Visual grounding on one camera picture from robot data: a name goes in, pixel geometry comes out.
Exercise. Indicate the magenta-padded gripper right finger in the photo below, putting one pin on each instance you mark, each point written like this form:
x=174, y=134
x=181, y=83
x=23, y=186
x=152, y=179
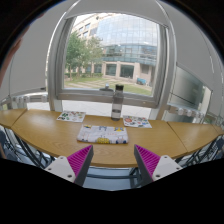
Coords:
x=163, y=166

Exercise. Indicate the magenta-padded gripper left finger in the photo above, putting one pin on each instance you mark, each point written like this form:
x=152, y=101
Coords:
x=63, y=166

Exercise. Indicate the white cartoon-print towel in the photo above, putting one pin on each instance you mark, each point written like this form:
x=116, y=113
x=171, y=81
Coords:
x=101, y=134

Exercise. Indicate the sticker sheet with green stickers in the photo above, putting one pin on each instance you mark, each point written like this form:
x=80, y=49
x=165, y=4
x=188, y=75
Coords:
x=70, y=116

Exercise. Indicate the sticker sheet with red circle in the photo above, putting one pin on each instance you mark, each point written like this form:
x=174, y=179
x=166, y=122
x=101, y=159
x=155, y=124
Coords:
x=136, y=121

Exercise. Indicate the clear bottle with black cap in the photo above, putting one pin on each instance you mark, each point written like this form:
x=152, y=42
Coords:
x=117, y=103

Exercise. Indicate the white-framed window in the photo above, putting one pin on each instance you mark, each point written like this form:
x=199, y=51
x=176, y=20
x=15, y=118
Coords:
x=56, y=66

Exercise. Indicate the green tree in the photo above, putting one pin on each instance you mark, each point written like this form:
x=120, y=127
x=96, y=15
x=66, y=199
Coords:
x=78, y=50

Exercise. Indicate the glass-fronted building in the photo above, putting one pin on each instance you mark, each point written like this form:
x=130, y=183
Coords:
x=130, y=36

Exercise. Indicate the white rail with knobs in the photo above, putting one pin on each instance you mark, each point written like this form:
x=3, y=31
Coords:
x=26, y=98
x=186, y=111

